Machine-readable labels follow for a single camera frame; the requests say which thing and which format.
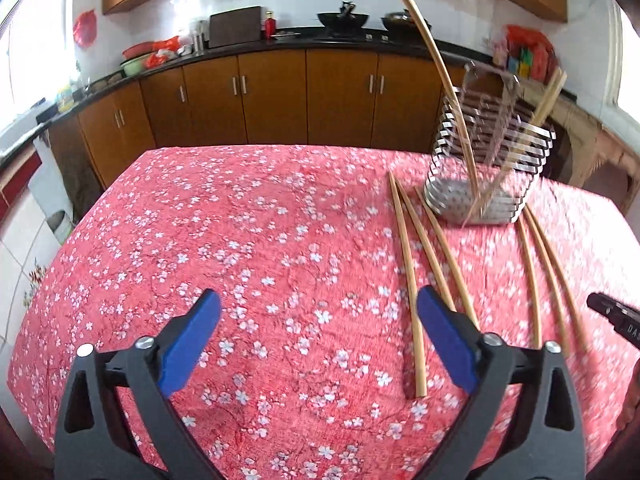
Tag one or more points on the pink floral tablecloth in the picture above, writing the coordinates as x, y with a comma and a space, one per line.
309, 374

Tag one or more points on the red plastic bag hanging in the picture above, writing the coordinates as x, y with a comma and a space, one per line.
85, 29

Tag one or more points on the red bag of condiments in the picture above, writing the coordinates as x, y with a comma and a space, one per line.
524, 52

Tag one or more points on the wire metal utensil holder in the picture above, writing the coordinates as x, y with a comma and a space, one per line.
493, 114

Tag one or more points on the black wok on stove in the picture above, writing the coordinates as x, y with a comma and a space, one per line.
345, 21

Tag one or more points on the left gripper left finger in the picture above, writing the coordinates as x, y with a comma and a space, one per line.
93, 439

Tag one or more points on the dark cutting board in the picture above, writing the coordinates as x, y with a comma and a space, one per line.
237, 26

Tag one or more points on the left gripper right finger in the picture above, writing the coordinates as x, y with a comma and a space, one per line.
544, 439

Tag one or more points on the bamboo chopstick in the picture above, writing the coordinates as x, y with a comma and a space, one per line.
535, 321
420, 382
428, 248
454, 269
454, 103
575, 314
520, 143
546, 263

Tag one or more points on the cream wooden side table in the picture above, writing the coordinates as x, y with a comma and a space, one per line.
588, 155

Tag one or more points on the bowl with red bags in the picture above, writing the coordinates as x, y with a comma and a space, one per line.
152, 54

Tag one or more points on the lower kitchen cabinets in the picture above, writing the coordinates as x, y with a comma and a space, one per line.
311, 88

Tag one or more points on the red bottle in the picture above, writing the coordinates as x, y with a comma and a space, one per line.
270, 25

